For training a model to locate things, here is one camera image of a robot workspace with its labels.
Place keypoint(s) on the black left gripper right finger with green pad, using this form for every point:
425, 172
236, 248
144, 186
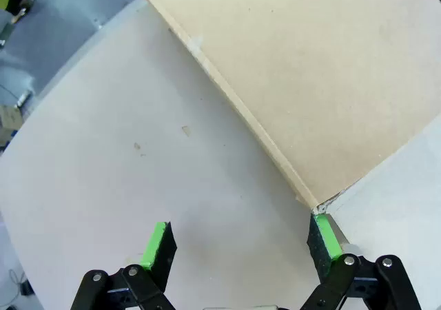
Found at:
322, 251

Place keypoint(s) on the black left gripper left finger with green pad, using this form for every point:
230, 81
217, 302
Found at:
162, 255

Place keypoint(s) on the brown cardboard gift box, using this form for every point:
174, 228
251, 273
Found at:
310, 75

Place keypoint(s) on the small cardboard boxes stack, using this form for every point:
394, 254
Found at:
9, 118

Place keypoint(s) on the metal floor bracket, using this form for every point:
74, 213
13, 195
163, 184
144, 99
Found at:
30, 0

